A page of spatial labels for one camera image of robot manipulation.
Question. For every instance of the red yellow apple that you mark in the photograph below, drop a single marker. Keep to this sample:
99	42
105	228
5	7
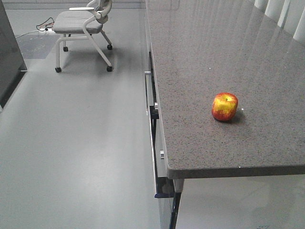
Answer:
224	106

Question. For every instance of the grey granite kitchen counter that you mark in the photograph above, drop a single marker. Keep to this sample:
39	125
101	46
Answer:
249	172

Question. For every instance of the grey white rolling chair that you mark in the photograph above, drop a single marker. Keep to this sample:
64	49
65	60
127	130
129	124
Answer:
81	23

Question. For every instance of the dark grey cabinet side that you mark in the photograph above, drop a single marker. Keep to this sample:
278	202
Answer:
12	65

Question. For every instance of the chrome drawer handle bar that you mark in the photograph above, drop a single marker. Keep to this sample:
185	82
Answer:
147	74

